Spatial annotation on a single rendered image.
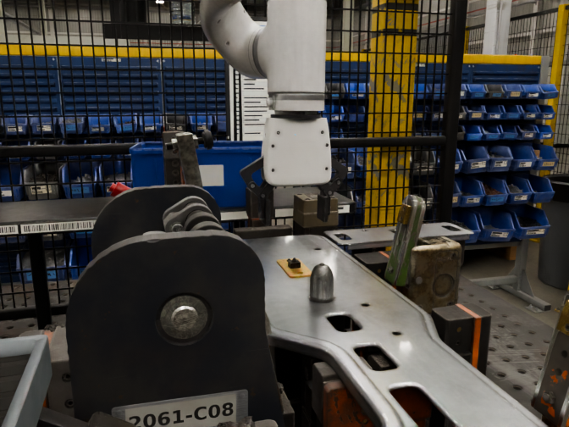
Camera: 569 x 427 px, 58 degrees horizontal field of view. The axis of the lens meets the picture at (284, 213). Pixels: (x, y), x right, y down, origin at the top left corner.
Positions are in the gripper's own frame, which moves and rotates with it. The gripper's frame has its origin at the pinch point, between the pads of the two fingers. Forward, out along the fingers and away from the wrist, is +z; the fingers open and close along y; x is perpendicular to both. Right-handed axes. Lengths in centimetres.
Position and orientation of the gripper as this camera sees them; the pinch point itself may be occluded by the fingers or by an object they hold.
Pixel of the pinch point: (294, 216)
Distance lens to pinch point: 78.8
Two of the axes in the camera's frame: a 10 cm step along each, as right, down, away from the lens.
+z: -0.1, 9.8, 2.2
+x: -2.7, -2.1, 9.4
